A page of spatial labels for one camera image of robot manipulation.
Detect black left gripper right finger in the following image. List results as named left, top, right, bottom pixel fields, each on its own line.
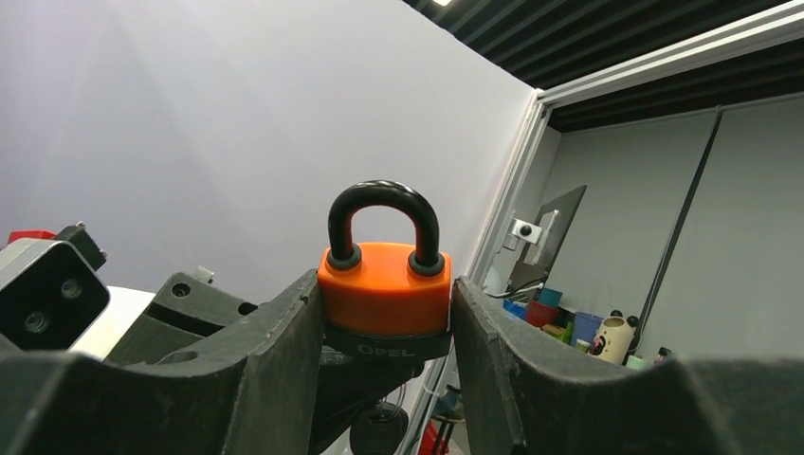
left=451, top=277, right=803, bottom=454

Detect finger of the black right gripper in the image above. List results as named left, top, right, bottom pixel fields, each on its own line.
left=307, top=346, right=424, bottom=454

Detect black key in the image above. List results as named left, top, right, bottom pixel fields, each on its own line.
left=349, top=401, right=409, bottom=455

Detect panda shaped cup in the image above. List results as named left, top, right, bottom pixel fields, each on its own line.
left=588, top=310, right=640, bottom=365

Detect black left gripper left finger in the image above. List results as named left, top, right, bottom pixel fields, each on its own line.
left=1, top=271, right=323, bottom=454

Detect colourful containers on shelf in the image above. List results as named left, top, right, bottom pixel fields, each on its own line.
left=502, top=288, right=603, bottom=347

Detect wall mounted camera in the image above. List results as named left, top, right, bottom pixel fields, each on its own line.
left=508, top=218, right=542, bottom=245

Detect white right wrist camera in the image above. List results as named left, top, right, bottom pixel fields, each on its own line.
left=1, top=222, right=110, bottom=351

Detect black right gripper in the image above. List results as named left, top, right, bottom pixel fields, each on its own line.
left=105, top=272, right=258, bottom=365

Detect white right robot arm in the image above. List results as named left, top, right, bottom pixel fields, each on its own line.
left=73, top=271, right=423, bottom=454

